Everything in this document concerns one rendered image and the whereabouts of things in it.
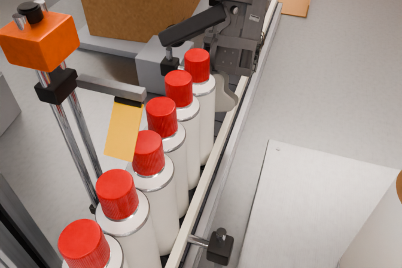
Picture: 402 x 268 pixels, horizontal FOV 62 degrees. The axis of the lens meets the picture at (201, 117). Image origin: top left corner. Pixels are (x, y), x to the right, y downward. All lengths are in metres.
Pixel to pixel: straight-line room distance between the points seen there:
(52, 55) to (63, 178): 0.39
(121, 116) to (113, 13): 0.61
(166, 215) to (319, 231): 0.23
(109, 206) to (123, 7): 0.65
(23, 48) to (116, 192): 0.14
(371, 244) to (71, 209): 0.44
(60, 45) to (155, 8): 0.57
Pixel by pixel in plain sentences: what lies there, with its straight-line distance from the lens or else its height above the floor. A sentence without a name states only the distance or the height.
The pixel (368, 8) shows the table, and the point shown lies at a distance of 1.24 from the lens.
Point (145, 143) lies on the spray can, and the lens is 0.33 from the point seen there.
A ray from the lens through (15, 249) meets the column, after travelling 0.45.
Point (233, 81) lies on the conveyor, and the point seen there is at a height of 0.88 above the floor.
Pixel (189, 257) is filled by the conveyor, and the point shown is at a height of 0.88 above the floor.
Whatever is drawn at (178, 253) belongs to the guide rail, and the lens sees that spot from 0.45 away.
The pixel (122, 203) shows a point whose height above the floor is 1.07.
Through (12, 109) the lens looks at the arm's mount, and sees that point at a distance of 0.80.
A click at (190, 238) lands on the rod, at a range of 0.46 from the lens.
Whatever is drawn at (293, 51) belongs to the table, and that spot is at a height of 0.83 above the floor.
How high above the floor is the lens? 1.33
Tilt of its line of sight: 44 degrees down
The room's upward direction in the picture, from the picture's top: straight up
